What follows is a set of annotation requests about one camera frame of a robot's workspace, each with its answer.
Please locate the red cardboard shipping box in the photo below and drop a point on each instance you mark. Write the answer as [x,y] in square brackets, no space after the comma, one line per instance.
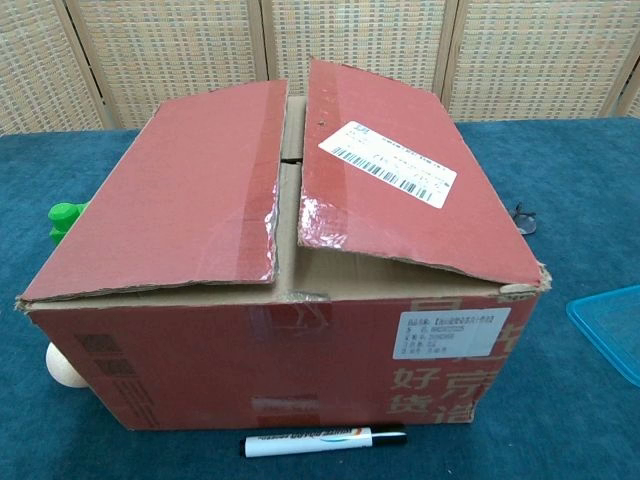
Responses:
[200,175]

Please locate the white whiteboard marker pen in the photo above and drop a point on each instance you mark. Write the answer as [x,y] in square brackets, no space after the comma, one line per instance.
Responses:
[310,442]

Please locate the green toy building block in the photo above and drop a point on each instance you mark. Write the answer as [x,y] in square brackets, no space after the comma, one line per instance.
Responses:
[62,220]

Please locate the blue carpet table cover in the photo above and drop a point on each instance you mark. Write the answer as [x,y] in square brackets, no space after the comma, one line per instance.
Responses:
[575,175]

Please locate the beige egg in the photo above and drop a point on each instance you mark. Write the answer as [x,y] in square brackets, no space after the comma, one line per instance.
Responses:
[57,367]

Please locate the blue plastic container lid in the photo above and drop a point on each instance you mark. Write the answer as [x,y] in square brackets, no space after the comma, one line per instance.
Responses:
[610,325]

